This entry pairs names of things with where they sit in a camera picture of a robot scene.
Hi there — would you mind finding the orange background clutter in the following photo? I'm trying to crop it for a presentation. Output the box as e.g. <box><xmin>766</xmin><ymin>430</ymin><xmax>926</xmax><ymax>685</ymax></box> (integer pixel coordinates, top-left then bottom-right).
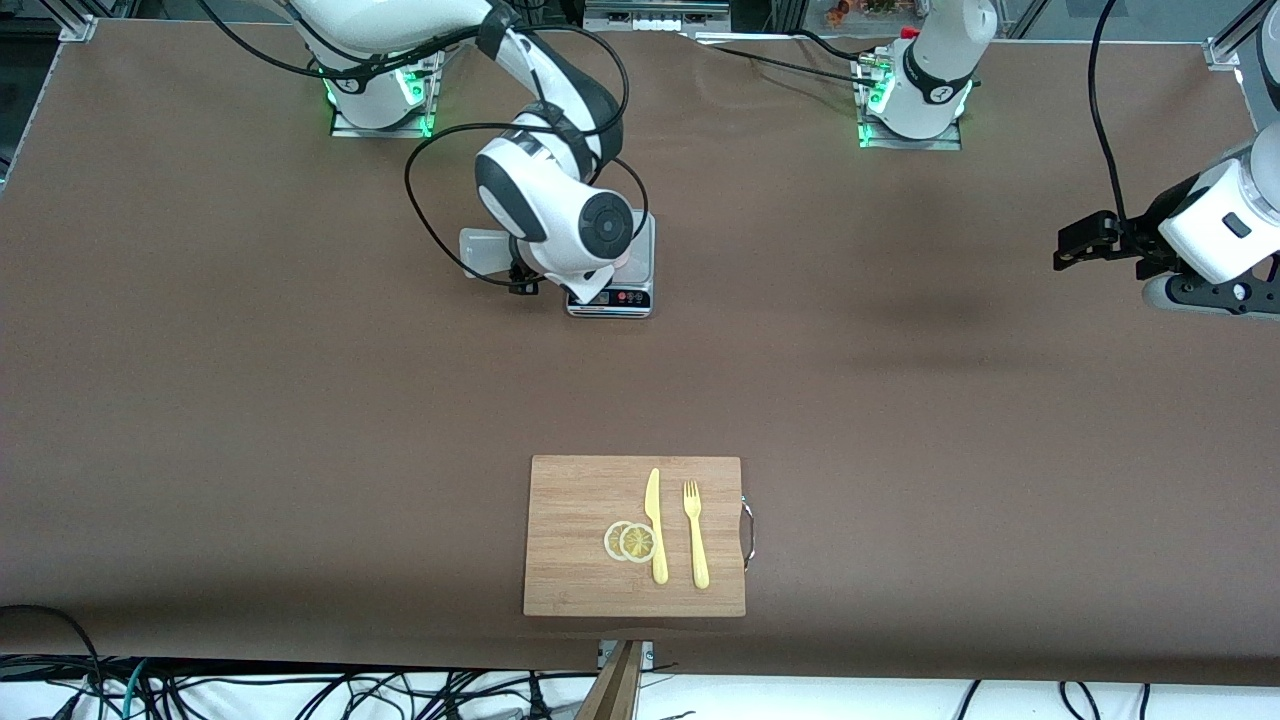
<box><xmin>825</xmin><ymin>0</ymin><xmax>926</xmax><ymax>23</ymax></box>

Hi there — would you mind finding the sauce bottle with orange cap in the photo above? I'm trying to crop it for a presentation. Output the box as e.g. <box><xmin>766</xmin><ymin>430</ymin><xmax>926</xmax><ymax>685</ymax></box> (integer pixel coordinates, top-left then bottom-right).
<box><xmin>458</xmin><ymin>228</ymin><xmax>521</xmax><ymax>281</ymax></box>

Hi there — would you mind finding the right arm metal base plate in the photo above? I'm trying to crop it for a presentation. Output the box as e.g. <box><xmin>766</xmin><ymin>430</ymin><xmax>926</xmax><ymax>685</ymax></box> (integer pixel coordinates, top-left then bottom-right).
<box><xmin>330</xmin><ymin>60</ymin><xmax>439</xmax><ymax>139</ymax></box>

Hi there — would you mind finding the wooden cutting board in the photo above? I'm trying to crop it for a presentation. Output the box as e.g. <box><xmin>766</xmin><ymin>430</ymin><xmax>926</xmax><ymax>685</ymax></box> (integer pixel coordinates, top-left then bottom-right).
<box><xmin>522</xmin><ymin>455</ymin><xmax>748</xmax><ymax>618</ymax></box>

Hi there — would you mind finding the yellow plastic knife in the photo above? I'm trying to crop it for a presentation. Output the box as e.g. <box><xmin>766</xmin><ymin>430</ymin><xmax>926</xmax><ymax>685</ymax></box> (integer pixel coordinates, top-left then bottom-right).
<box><xmin>644</xmin><ymin>467</ymin><xmax>669</xmax><ymax>586</ymax></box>

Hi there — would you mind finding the black table cable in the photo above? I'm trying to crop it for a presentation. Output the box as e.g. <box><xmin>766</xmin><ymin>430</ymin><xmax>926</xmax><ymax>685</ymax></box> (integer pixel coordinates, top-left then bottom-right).
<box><xmin>700</xmin><ymin>30</ymin><xmax>881</xmax><ymax>86</ymax></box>

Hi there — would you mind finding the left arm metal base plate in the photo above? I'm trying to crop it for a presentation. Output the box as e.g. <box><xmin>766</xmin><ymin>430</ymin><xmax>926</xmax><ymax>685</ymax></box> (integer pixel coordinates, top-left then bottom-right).
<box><xmin>858</xmin><ymin>55</ymin><xmax>963</xmax><ymax>151</ymax></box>

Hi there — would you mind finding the silver digital kitchen scale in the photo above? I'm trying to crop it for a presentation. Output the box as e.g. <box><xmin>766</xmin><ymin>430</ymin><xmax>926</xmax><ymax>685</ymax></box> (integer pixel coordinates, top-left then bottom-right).
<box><xmin>566</xmin><ymin>208</ymin><xmax>657</xmax><ymax>320</ymax></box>

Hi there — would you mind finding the yellow plastic fork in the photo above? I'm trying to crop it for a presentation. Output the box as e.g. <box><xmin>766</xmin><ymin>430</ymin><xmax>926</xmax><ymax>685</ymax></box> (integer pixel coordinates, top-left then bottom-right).
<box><xmin>682</xmin><ymin>480</ymin><xmax>711</xmax><ymax>590</ymax></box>

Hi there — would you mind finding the wooden post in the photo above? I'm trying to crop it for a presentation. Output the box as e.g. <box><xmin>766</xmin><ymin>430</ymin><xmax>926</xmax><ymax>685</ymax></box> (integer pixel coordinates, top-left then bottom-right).
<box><xmin>578</xmin><ymin>640</ymin><xmax>643</xmax><ymax>720</ymax></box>

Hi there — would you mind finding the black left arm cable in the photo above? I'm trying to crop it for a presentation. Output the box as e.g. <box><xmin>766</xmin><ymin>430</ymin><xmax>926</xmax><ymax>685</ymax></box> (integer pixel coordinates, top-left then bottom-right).
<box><xmin>1088</xmin><ymin>0</ymin><xmax>1131</xmax><ymax>226</ymax></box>

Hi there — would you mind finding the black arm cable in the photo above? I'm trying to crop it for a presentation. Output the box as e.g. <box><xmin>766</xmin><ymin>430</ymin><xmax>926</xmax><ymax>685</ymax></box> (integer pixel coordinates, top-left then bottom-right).
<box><xmin>1088</xmin><ymin>0</ymin><xmax>1131</xmax><ymax>226</ymax></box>
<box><xmin>200</xmin><ymin>0</ymin><xmax>651</xmax><ymax>291</ymax></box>

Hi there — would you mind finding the teal floor cable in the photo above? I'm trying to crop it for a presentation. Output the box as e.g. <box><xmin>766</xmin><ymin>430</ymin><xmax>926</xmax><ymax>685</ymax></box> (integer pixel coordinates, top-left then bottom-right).
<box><xmin>118</xmin><ymin>658</ymin><xmax>153</xmax><ymax>720</ymax></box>

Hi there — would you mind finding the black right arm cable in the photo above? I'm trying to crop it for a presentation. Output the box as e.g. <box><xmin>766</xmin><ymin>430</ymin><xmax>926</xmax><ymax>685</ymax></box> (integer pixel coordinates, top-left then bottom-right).
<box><xmin>200</xmin><ymin>0</ymin><xmax>651</xmax><ymax>291</ymax></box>

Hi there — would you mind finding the black floor cable loop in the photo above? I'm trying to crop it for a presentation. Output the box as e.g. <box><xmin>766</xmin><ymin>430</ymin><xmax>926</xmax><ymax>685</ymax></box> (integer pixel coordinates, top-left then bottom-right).
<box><xmin>0</xmin><ymin>603</ymin><xmax>106</xmax><ymax>720</ymax></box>

